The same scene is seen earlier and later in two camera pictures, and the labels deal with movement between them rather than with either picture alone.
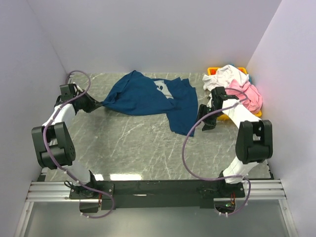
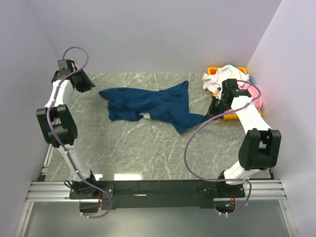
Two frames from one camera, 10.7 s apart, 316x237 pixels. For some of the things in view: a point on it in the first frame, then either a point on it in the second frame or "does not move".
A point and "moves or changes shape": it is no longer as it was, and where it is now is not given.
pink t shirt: x=254 y=99 does not move
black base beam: x=157 y=194 does not move
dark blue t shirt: x=136 y=94 moves or changes shape
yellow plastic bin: x=213 y=71 does not move
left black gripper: x=93 y=103 -> x=87 y=83
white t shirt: x=223 y=77 does not move
